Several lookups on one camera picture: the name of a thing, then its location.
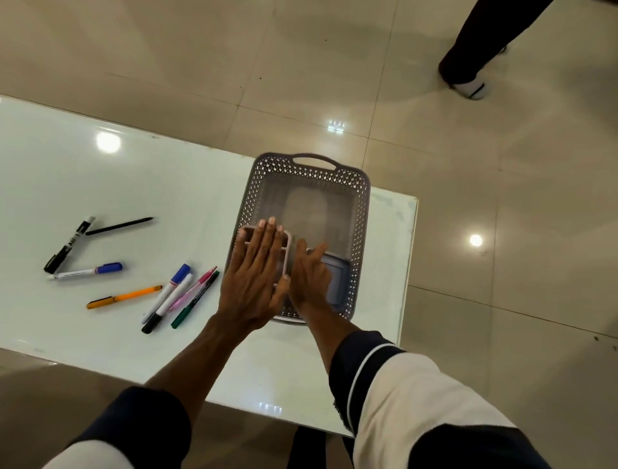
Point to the person's left hand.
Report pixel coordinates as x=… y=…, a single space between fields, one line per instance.
x=251 y=285

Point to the person's right hand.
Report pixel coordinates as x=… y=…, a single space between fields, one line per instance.
x=309 y=282

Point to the person's right fingers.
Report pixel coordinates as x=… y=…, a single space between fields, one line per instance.
x=311 y=256

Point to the person's left middle finger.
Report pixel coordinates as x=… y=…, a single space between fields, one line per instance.
x=268 y=239

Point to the person's left little finger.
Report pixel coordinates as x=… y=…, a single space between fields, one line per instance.
x=247 y=251

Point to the person's left thumb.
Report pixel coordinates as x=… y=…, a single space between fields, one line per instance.
x=282 y=292

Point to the blue plastic container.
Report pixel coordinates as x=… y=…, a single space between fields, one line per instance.
x=339 y=278

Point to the person's left forearm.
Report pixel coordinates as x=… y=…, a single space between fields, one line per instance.
x=203 y=357

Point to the person's right forearm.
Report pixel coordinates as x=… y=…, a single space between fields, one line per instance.
x=326 y=333

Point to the grey perforated plastic basket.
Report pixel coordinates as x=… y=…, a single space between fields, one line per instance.
x=316 y=207

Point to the pink pen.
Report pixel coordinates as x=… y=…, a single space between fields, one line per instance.
x=195 y=287

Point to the green pen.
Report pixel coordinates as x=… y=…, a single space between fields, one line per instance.
x=195 y=302

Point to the white marker with blue cap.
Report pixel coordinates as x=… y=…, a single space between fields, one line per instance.
x=169 y=290
x=87 y=272

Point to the white marker with black cap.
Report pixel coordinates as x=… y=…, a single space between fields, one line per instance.
x=166 y=307

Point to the orange pen with black cap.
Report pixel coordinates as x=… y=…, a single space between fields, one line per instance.
x=125 y=296

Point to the thin black pen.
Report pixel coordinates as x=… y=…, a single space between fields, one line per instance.
x=118 y=226

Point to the black marker with white label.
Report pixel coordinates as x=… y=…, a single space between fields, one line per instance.
x=67 y=246

